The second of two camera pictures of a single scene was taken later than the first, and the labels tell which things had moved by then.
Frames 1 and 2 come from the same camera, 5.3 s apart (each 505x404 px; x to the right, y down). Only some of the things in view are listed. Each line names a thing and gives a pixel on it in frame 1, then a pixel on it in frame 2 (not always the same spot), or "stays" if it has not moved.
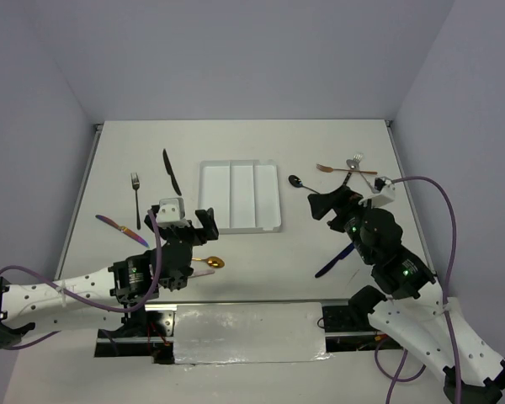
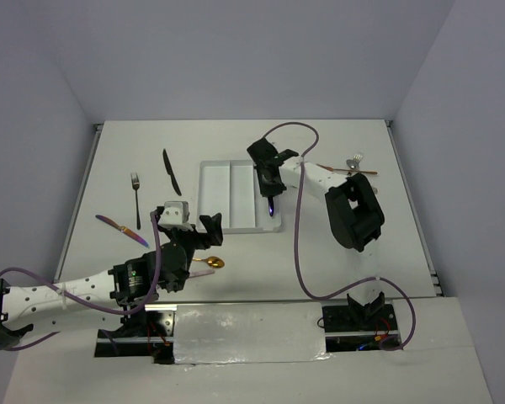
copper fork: (329, 169) stays
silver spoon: (353, 164) stays
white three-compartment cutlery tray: (244, 194) stays
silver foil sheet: (215, 333) stays
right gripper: (344, 199) -> (268, 190)
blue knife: (333, 263) -> (271, 207)
